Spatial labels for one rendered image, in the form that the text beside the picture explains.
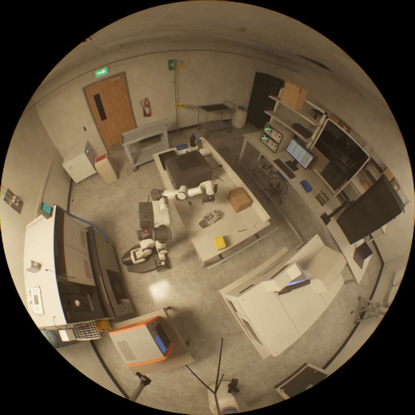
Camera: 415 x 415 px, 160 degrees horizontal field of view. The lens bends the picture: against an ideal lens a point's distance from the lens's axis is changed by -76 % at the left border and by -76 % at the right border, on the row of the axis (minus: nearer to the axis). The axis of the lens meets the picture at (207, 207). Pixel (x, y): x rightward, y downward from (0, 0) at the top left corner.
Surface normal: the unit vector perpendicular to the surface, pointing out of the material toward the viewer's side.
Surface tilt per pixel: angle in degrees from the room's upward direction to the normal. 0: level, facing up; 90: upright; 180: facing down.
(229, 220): 0
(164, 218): 21
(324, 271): 41
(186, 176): 57
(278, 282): 0
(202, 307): 0
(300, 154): 86
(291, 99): 90
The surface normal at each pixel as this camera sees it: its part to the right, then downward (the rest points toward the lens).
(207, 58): 0.47, 0.77
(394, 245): -0.88, 0.38
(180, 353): 0.06, -0.51
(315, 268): -0.26, -0.89
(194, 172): 0.43, 0.37
